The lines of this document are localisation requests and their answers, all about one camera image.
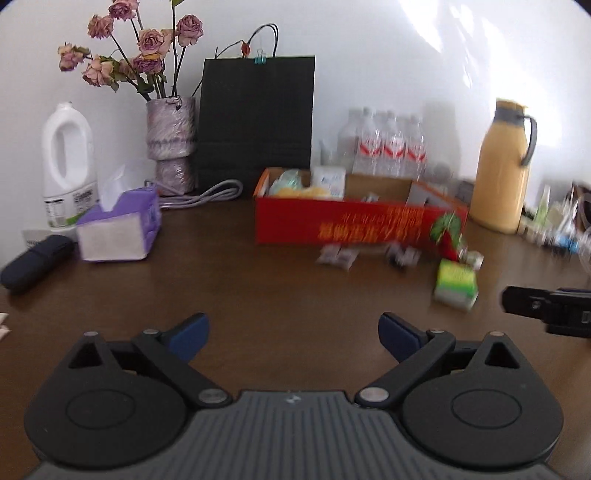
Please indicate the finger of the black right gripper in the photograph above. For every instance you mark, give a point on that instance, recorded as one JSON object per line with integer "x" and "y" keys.
{"x": 525, "y": 302}

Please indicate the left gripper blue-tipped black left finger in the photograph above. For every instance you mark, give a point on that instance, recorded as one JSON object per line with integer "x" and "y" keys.
{"x": 165, "y": 356}

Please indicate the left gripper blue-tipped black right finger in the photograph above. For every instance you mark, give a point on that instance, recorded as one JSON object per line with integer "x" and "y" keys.
{"x": 420, "y": 354}

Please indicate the yellow white plush hamster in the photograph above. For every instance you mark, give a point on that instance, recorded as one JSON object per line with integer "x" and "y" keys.
{"x": 314, "y": 192}

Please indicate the white power strip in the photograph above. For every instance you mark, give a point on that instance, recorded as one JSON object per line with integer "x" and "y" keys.
{"x": 543, "y": 235}

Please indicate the green spray bottle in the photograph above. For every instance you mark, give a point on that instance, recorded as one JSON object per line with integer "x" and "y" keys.
{"x": 543, "y": 206}

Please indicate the small candy wrapper right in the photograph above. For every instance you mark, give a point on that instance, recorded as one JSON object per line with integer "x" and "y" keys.
{"x": 401, "y": 257}

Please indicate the small candy wrapper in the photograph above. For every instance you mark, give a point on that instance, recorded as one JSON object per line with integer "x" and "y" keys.
{"x": 401, "y": 257}
{"x": 336, "y": 256}

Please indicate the brown cloth bundle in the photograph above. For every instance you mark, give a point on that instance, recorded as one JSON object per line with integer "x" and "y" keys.
{"x": 581, "y": 199}

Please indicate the small candy wrapper left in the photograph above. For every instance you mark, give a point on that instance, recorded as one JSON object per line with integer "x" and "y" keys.
{"x": 336, "y": 256}

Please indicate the yellow thermos jug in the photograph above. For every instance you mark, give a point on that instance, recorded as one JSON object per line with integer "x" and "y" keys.
{"x": 503, "y": 168}

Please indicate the purple tissue box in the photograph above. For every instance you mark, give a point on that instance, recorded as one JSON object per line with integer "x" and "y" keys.
{"x": 123, "y": 225}

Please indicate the small grey box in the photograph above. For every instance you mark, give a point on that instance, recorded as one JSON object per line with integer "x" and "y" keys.
{"x": 464, "y": 191}

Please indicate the dark blue glasses case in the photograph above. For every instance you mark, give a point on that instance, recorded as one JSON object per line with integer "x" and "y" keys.
{"x": 31, "y": 267}

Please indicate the white robot speaker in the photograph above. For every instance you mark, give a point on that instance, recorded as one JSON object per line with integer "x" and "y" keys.
{"x": 439, "y": 176}

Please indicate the red cardboard box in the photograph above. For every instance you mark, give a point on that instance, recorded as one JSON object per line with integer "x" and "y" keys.
{"x": 375, "y": 210}

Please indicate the white cotton swab box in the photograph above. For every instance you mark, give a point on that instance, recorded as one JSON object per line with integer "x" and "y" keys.
{"x": 331, "y": 179}

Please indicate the right water bottle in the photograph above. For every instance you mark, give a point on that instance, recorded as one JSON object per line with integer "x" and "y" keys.
{"x": 416, "y": 151}

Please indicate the water bottle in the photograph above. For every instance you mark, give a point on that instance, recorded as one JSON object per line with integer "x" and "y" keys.
{"x": 416, "y": 151}
{"x": 394, "y": 145}
{"x": 368, "y": 145}

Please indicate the middle water bottle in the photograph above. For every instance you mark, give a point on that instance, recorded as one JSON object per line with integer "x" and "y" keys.
{"x": 394, "y": 145}

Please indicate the green puff in bag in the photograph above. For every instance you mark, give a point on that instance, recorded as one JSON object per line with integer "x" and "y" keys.
{"x": 289, "y": 180}

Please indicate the white detergent bottle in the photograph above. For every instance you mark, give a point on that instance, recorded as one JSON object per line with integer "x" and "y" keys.
{"x": 69, "y": 174}

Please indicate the left water bottle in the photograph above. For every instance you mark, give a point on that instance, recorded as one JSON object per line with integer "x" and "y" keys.
{"x": 368, "y": 145}

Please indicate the patterned purple vase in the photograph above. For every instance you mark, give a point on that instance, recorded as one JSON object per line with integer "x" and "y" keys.
{"x": 171, "y": 139}

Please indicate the black paper bag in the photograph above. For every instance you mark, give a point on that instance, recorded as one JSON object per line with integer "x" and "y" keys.
{"x": 253, "y": 116}

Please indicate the teal binder clip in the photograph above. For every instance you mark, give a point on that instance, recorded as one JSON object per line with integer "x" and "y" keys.
{"x": 261, "y": 57}

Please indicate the white charger with cables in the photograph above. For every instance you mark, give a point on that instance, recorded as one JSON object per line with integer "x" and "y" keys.
{"x": 561, "y": 219}

